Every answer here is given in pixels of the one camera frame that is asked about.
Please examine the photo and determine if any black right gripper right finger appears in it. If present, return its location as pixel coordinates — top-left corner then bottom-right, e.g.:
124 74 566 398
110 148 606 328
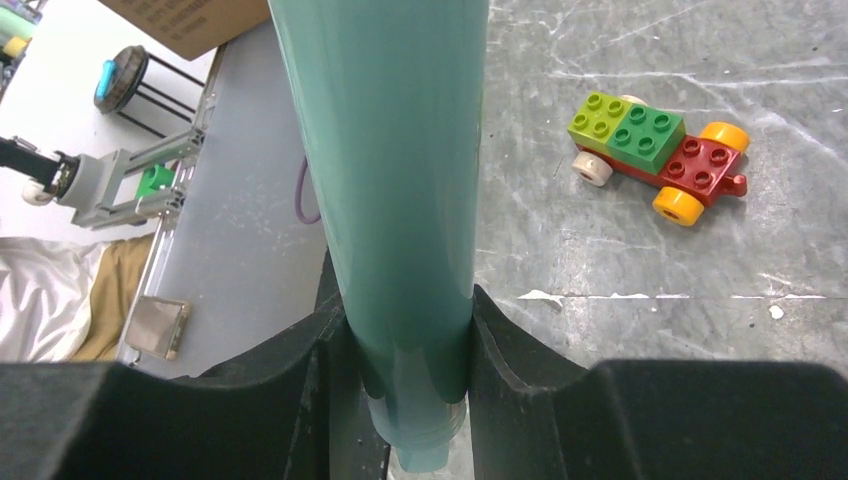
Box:
468 288 847 479

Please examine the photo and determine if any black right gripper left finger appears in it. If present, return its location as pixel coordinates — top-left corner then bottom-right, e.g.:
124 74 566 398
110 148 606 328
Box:
1 260 390 479

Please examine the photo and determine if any teal green microphone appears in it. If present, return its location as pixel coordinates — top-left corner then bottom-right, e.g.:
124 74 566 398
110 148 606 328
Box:
269 1 489 473

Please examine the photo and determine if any square metal plate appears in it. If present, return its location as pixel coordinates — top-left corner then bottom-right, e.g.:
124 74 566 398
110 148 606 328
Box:
124 296 192 361

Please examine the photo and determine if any tan brown cloth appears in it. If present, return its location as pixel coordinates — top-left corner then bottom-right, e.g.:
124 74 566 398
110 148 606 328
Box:
71 234 154 361

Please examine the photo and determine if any white crumpled cloth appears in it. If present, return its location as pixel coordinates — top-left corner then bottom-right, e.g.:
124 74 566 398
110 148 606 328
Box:
1 237 109 363

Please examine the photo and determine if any grey aluminium clamp fixture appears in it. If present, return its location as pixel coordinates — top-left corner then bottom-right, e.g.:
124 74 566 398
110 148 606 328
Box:
0 129 203 231

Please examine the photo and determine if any red green brick car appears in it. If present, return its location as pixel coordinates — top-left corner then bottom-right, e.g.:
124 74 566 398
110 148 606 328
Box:
567 91 750 227

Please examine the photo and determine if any round black stool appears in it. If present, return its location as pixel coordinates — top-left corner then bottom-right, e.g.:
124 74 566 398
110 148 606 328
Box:
92 45 206 139

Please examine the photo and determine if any brown cardboard box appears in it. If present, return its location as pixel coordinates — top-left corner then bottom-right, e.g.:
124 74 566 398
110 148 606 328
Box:
101 0 270 60

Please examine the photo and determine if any aluminium table edge rail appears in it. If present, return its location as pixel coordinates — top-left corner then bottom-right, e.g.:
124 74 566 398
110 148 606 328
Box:
119 47 222 366

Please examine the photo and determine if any purple cable behind microphone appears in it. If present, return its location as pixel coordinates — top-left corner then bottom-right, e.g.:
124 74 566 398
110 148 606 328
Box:
294 156 323 226

